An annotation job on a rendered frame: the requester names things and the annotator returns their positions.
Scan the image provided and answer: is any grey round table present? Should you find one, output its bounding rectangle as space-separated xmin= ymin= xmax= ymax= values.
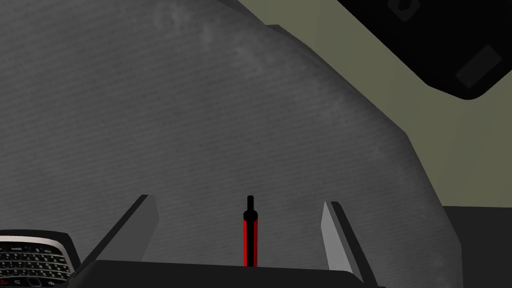
xmin=0 ymin=0 xmax=465 ymax=288

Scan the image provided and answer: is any black keypad phone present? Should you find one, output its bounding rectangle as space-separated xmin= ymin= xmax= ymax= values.
xmin=0 ymin=229 xmax=83 ymax=288

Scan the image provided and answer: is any black rounded block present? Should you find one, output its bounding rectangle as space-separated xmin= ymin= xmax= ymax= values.
xmin=336 ymin=0 xmax=512 ymax=101

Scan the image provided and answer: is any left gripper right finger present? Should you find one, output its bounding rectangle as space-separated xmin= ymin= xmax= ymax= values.
xmin=320 ymin=201 xmax=380 ymax=288

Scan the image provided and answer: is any red and black pen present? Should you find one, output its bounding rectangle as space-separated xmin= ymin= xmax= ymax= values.
xmin=242 ymin=195 xmax=259 ymax=268

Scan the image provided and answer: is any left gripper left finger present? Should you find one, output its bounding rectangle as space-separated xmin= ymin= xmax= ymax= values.
xmin=79 ymin=194 xmax=161 ymax=268

